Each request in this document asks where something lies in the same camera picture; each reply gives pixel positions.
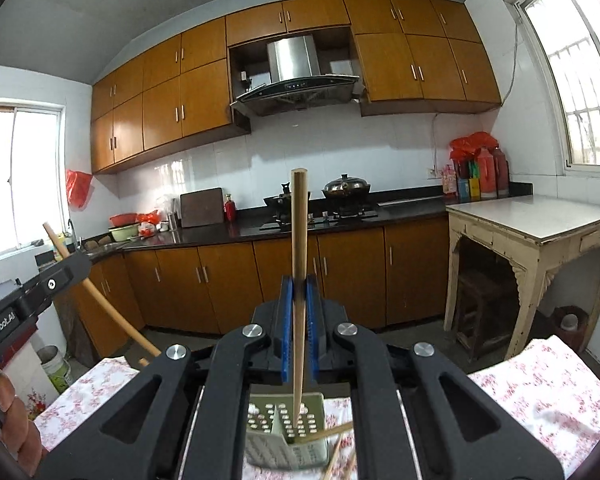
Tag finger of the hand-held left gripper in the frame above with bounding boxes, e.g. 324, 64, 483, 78
22, 251, 92, 313

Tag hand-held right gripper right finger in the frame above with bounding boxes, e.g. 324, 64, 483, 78
304, 274, 566, 480

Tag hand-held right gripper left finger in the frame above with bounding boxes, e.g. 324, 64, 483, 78
32, 274, 297, 480

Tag green perforated utensil basket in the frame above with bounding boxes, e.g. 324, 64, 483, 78
245, 391, 331, 471

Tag person's left hand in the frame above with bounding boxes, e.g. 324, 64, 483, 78
0, 367, 48, 478

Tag white paint bucket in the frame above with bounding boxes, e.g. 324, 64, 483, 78
36, 345, 73, 395

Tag green basin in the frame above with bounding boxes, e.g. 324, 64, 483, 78
107, 225, 141, 242

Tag wooden base cabinets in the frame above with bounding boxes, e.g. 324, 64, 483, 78
67, 217, 451, 336

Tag hanging red plastic bag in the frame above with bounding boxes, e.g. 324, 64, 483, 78
65, 169, 95, 210

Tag sliding glass window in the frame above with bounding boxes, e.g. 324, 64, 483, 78
0, 105, 66, 266

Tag black gas stove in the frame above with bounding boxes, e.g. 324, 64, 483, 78
259, 207, 380, 232

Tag black kitchen countertop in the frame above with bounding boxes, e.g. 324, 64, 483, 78
80, 185, 533, 256

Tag black wok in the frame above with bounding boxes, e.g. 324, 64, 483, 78
264, 182, 311, 221

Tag wok with metal lid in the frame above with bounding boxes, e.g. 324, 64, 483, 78
322, 173, 372, 206

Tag dark wooden cutting board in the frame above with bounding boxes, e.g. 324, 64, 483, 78
180, 187, 226, 228

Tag dark wooden stool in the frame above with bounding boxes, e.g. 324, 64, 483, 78
452, 267, 518, 363

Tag pink floral tablecloth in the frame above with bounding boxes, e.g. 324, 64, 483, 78
32, 335, 600, 480

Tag red thermos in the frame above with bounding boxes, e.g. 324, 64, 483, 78
477, 146, 498, 198

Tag cream wooden side table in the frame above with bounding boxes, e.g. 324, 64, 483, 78
442, 195, 600, 361

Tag red bag over thermoses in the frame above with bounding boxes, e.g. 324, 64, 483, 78
449, 131, 496, 161

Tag brown jar with white lid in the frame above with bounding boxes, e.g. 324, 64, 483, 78
550, 305, 591, 356

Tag steel range hood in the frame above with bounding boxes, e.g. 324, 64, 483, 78
230, 35, 363, 117

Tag barred window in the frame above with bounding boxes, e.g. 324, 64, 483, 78
505, 0, 600, 181

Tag wooden wall cabinets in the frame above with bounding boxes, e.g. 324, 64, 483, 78
90, 0, 503, 176

